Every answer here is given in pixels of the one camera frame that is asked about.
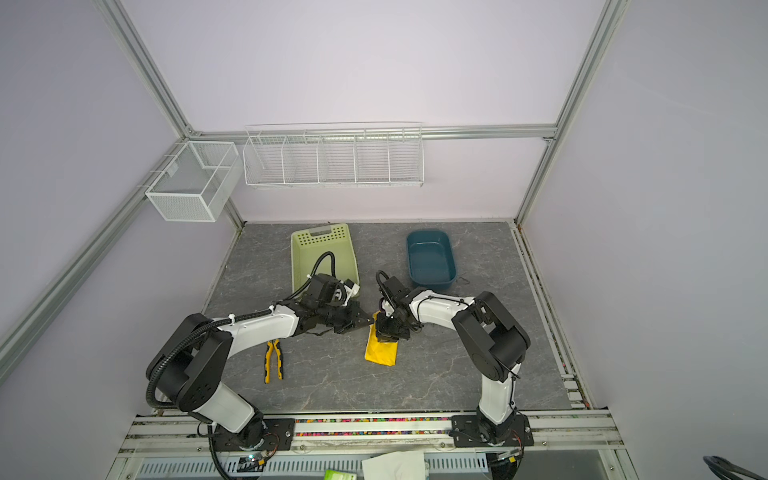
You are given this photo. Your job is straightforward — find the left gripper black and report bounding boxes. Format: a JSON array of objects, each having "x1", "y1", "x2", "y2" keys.
[{"x1": 318, "y1": 300, "x2": 374, "y2": 333}]

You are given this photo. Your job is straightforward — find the yellow paper napkin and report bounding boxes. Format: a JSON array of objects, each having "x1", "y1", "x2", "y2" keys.
[{"x1": 364, "y1": 311, "x2": 398, "y2": 367}]

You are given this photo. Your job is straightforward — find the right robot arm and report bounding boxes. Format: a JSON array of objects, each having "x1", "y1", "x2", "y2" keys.
[{"x1": 375, "y1": 270, "x2": 534, "y2": 449}]

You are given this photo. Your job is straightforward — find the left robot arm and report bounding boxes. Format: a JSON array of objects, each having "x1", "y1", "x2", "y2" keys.
[{"x1": 145, "y1": 251, "x2": 374, "y2": 450}]

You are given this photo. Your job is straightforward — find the yellow black pliers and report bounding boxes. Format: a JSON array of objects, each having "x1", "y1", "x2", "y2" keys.
[{"x1": 264, "y1": 339, "x2": 284, "y2": 384}]

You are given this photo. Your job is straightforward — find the teal plastic tray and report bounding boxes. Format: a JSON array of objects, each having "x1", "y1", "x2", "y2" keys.
[{"x1": 406, "y1": 229, "x2": 457, "y2": 291}]

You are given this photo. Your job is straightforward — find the light green perforated basket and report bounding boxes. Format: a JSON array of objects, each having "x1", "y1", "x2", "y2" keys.
[{"x1": 290, "y1": 223, "x2": 361, "y2": 289}]

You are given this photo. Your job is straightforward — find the white paper sheet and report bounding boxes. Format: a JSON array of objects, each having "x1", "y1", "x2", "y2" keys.
[{"x1": 362, "y1": 451, "x2": 428, "y2": 480}]

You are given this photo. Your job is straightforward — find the green small object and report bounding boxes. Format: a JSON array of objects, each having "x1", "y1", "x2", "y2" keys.
[{"x1": 323, "y1": 470, "x2": 357, "y2": 480}]

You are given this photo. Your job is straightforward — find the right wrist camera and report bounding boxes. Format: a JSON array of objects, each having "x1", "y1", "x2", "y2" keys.
[{"x1": 380, "y1": 298, "x2": 396, "y2": 317}]

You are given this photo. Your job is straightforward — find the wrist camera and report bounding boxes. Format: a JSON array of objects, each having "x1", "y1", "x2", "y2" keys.
[
  {"x1": 380, "y1": 298, "x2": 396, "y2": 317},
  {"x1": 340, "y1": 279, "x2": 360, "y2": 300}
]

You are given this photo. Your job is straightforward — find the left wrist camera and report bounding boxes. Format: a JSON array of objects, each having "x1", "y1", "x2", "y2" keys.
[{"x1": 340, "y1": 279, "x2": 360, "y2": 300}]

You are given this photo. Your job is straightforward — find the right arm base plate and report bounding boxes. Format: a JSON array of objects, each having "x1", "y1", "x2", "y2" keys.
[{"x1": 449, "y1": 411, "x2": 535, "y2": 448}]

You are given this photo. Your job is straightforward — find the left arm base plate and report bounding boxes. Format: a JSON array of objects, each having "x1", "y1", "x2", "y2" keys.
[{"x1": 213, "y1": 417, "x2": 296, "y2": 452}]

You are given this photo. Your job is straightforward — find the long white wire shelf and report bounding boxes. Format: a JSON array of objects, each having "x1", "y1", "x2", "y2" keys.
[{"x1": 243, "y1": 122, "x2": 425, "y2": 187}]

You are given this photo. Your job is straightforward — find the small white wire basket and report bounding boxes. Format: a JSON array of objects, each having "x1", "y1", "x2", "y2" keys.
[{"x1": 145, "y1": 141, "x2": 244, "y2": 223}]

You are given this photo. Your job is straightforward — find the black cable bottom right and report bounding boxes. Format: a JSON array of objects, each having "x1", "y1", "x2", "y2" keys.
[{"x1": 703, "y1": 455, "x2": 766, "y2": 480}]

